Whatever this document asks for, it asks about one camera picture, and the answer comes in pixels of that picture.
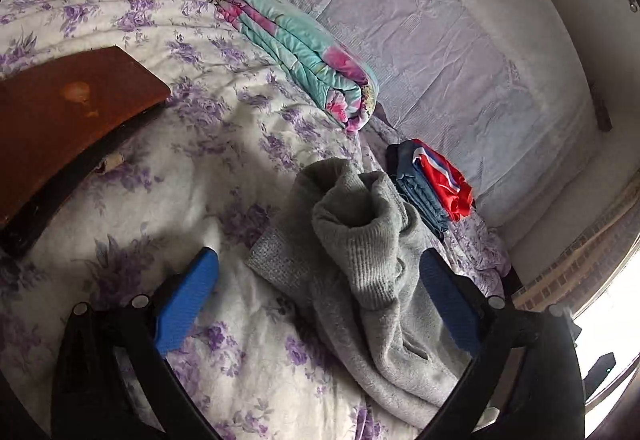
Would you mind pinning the grey knitted sweater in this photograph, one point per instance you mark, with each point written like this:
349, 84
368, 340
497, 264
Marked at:
380, 270

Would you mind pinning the folded dark navy pants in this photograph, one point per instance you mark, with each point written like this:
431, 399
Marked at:
400, 157

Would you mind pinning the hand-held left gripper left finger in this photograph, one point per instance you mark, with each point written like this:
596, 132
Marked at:
187, 300

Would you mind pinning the folded floral quilt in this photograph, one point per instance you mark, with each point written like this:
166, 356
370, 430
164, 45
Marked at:
300, 55

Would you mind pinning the folded blue jeans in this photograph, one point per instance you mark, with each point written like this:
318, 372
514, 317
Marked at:
422, 200

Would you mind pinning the purple floral bed sheet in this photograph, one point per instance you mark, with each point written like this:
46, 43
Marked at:
210, 145

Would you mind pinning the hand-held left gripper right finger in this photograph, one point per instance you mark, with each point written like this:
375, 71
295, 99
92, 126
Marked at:
450, 305

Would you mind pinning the window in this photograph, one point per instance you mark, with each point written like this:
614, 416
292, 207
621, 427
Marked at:
615, 320

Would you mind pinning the brown leather case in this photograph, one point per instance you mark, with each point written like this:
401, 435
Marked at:
65, 120

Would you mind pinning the white lace cover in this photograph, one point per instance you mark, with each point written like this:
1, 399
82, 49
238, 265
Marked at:
450, 45

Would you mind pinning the folded red garment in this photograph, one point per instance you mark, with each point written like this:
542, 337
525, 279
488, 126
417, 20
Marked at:
450, 185

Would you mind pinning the checked beige curtain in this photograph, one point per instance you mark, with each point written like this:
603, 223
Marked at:
575, 265

